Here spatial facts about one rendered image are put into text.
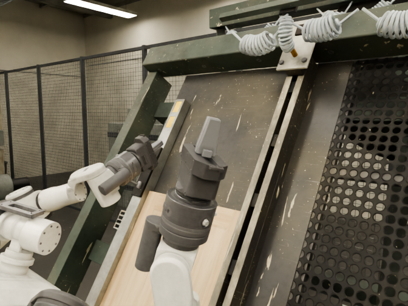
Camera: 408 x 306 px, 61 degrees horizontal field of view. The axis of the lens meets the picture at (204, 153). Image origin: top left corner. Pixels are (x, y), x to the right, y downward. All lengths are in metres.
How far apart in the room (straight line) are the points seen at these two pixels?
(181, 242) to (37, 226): 0.31
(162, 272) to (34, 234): 0.28
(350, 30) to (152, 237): 0.81
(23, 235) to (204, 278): 0.50
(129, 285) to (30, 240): 0.53
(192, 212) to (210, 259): 0.49
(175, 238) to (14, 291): 0.29
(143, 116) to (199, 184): 1.05
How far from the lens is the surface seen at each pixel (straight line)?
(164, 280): 0.61
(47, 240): 0.77
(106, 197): 1.06
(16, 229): 0.79
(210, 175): 0.52
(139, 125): 1.55
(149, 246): 0.63
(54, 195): 1.14
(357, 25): 1.13
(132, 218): 1.27
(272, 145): 1.02
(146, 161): 1.14
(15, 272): 0.80
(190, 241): 0.58
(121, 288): 1.24
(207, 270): 1.04
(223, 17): 1.18
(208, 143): 0.56
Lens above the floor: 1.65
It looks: 7 degrees down
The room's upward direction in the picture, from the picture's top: straight up
